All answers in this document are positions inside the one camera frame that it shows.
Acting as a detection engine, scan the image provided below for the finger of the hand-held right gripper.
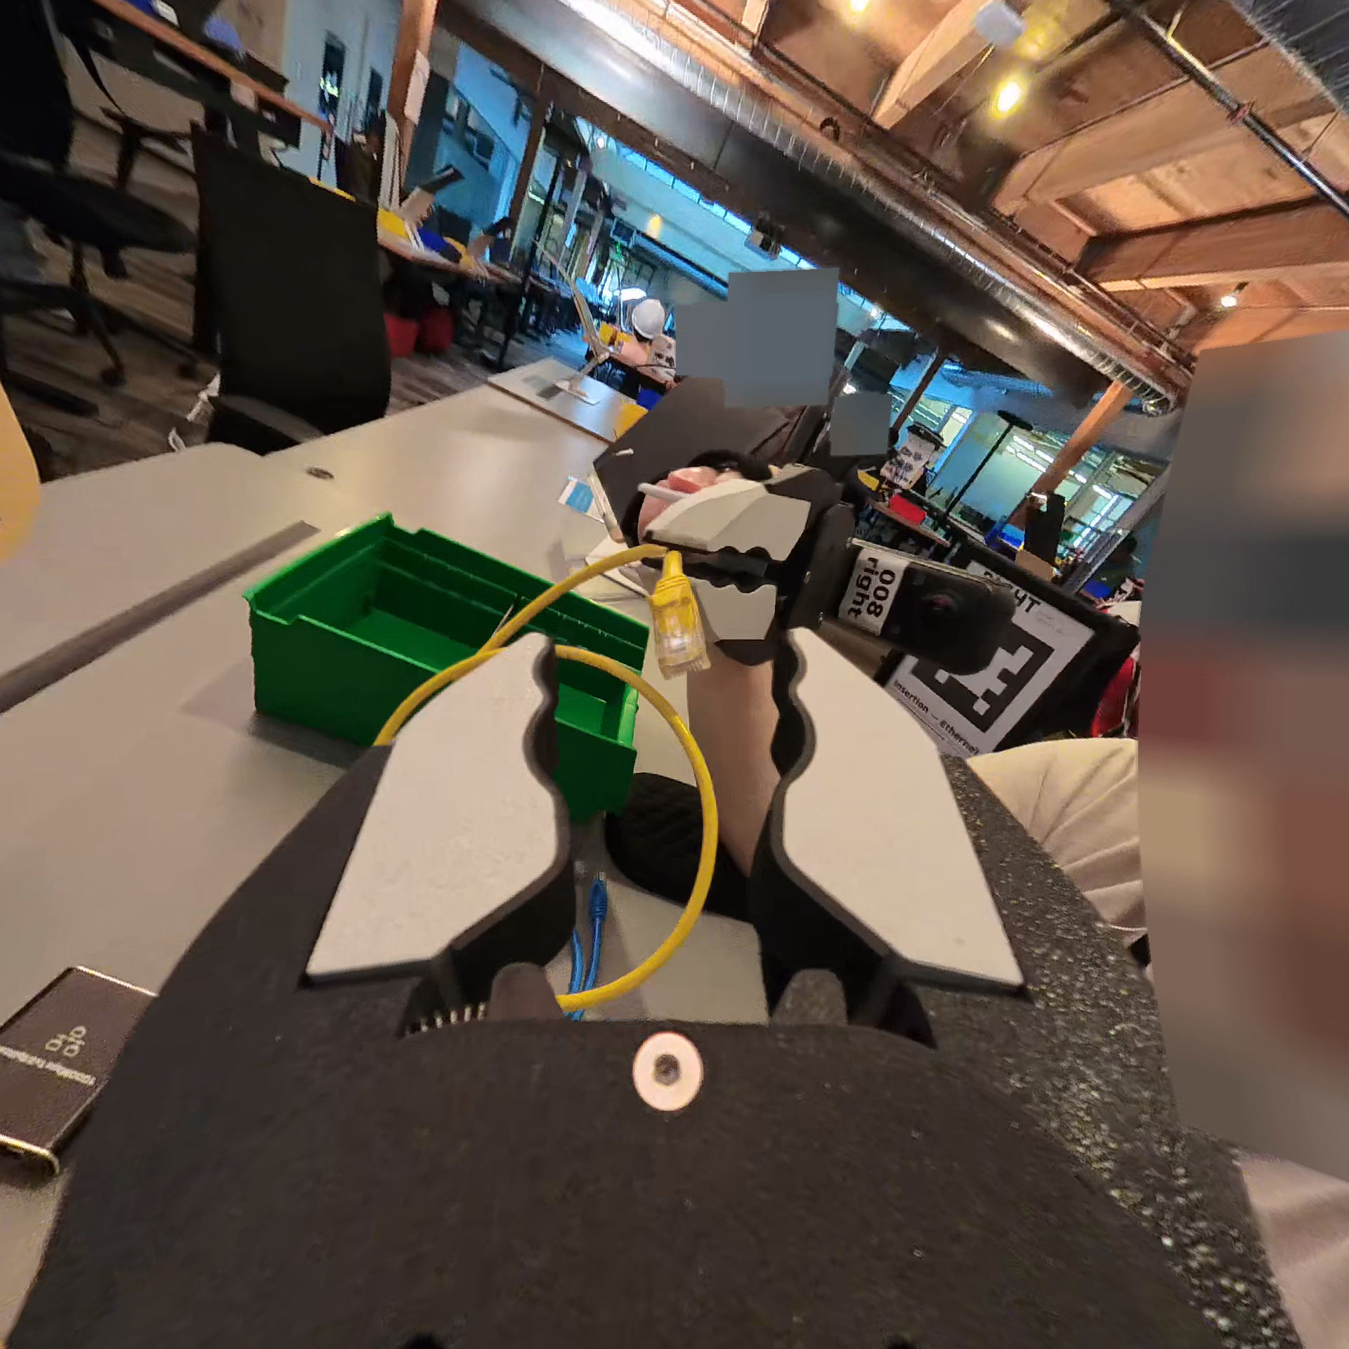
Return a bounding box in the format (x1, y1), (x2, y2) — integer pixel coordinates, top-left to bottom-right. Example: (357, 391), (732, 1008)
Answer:
(641, 479), (816, 561)
(695, 569), (790, 669)

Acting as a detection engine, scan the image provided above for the black ethernet splitter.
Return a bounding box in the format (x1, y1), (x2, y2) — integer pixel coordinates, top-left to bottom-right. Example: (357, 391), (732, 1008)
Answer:
(0, 964), (162, 1179)

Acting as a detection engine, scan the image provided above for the black framed marker sign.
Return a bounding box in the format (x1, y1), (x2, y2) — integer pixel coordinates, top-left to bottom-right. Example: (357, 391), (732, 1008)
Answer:
(872, 548), (1142, 763)

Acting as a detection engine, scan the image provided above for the black flat panel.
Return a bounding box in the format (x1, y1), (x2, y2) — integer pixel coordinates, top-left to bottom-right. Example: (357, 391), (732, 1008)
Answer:
(593, 378), (834, 508)

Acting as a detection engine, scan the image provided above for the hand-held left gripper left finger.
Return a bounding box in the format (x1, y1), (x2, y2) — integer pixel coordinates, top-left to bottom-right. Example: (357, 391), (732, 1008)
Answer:
(304, 630), (578, 1014)

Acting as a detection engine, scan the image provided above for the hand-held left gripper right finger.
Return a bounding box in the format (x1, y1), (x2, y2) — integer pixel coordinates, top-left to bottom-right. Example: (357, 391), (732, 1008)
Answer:
(748, 625), (1030, 1019)

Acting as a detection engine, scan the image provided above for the black mesh pad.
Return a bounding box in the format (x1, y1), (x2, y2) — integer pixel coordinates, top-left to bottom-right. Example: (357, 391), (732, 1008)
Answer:
(604, 773), (758, 918)

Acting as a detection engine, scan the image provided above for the blue ethernet cable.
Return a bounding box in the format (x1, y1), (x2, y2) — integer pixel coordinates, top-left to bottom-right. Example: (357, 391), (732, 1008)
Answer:
(565, 869), (615, 1016)

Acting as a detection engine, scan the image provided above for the person's right hand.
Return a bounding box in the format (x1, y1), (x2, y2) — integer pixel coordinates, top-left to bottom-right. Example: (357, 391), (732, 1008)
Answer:
(638, 462), (758, 535)

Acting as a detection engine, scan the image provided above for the yellow ethernet cable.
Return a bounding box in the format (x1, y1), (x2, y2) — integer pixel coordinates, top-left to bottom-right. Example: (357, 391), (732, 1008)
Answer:
(374, 543), (723, 1020)

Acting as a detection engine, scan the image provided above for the green plastic bin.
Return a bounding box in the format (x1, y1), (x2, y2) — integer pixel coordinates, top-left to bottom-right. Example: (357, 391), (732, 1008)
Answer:
(243, 511), (652, 825)

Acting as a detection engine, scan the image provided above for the black office chair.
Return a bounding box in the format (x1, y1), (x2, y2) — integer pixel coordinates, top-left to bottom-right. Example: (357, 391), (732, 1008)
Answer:
(0, 0), (204, 415)
(188, 124), (395, 457)

